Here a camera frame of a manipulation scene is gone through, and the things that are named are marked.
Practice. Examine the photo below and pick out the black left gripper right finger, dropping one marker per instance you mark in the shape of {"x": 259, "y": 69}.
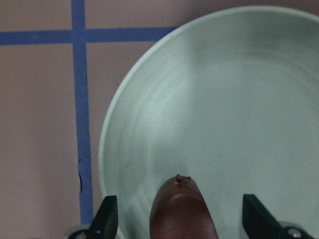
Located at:
{"x": 259, "y": 223}

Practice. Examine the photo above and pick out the brown steamed bun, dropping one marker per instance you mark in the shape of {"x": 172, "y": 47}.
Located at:
{"x": 179, "y": 211}

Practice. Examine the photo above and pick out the light green plate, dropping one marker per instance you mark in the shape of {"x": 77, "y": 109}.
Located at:
{"x": 230, "y": 99}

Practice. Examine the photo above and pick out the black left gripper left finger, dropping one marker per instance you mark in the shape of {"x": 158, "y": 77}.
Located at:
{"x": 105, "y": 222}

